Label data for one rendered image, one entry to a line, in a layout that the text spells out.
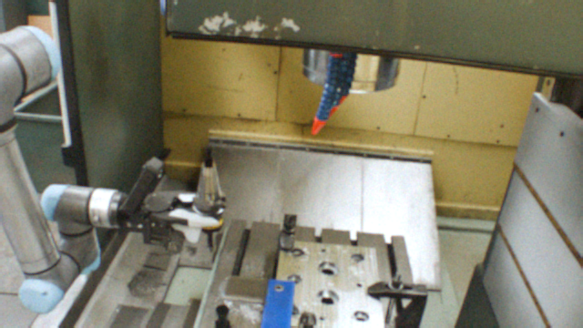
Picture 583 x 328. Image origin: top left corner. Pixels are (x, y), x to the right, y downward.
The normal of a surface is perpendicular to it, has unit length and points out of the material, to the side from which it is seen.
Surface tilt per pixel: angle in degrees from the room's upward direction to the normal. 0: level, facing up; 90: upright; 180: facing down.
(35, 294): 90
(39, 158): 90
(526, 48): 90
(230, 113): 90
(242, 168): 24
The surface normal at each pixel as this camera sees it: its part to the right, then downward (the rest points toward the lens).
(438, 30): -0.07, 0.46
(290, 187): 0.01, -0.60
